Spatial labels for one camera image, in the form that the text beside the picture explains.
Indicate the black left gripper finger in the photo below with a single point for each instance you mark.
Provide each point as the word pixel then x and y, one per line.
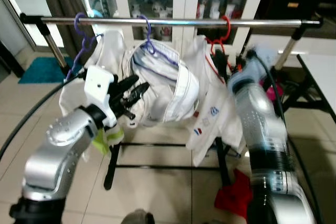
pixel 138 93
pixel 129 82

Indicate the white shirt navy trim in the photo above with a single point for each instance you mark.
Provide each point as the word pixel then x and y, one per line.
pixel 113 48

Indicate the purple clothes hanger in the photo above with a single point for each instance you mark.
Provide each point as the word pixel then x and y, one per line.
pixel 76 23
pixel 148 38

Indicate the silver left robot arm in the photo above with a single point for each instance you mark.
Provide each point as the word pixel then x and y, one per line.
pixel 58 150

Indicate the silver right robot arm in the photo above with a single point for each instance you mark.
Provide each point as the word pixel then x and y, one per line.
pixel 257 124

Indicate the red clothes hanger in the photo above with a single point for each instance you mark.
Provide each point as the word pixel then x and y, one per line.
pixel 229 27

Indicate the white shirt blue striped trim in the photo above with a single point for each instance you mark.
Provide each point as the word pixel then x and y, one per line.
pixel 173 93

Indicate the yellow-green cloth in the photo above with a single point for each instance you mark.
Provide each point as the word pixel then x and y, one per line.
pixel 100 142

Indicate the white logo T-shirt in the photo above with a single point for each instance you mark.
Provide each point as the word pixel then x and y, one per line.
pixel 210 124

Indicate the teal floor mat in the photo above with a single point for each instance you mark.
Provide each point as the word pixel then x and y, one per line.
pixel 42 69

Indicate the pink object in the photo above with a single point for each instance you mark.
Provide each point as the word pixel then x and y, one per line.
pixel 272 94

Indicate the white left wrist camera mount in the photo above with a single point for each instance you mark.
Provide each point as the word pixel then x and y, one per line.
pixel 98 85

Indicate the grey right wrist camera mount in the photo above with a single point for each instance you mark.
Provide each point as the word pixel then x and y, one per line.
pixel 247 74

